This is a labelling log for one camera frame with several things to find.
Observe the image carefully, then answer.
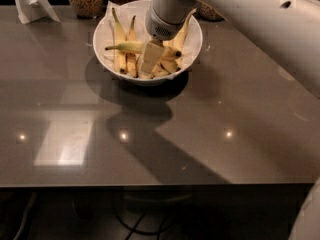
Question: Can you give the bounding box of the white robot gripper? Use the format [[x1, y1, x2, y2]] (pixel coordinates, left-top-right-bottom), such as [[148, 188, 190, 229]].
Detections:
[[138, 0, 198, 75]]

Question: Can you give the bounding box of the crosswise yellow banana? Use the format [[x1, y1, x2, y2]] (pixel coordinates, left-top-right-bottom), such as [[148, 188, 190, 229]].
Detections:
[[105, 41, 182, 60]]

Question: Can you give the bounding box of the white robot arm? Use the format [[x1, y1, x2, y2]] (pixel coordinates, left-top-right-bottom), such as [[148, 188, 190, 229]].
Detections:
[[145, 0, 320, 98]]

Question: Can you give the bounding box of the short middle yellow banana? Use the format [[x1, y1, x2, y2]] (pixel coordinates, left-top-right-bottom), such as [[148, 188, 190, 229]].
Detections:
[[136, 56, 169, 79]]

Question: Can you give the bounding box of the right centre yellow banana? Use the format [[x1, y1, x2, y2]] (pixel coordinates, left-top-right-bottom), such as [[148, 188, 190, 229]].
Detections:
[[160, 41, 181, 73]]

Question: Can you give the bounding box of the rightmost yellow banana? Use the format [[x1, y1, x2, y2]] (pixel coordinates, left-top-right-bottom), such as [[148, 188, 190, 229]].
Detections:
[[172, 9, 196, 72]]

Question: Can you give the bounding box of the leftmost yellow banana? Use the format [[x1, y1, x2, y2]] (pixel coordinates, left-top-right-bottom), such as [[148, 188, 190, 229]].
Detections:
[[112, 9, 126, 74]]

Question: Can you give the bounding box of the white paper bowl liner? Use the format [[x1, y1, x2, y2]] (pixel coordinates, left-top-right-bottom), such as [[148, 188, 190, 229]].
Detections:
[[95, 0, 199, 86]]

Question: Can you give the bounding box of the white ceramic bowl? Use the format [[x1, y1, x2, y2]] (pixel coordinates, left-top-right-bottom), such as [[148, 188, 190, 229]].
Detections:
[[93, 0, 203, 86]]

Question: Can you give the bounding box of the right glass grain jar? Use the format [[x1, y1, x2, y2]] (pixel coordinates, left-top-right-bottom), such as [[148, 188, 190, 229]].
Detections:
[[199, 3, 223, 21]]

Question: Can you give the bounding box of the left white paper stand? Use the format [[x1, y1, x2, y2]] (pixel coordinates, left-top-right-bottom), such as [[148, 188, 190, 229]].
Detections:
[[15, 0, 60, 24]]

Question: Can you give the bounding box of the black floor cable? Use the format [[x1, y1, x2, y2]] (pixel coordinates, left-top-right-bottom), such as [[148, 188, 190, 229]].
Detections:
[[111, 187, 188, 240]]

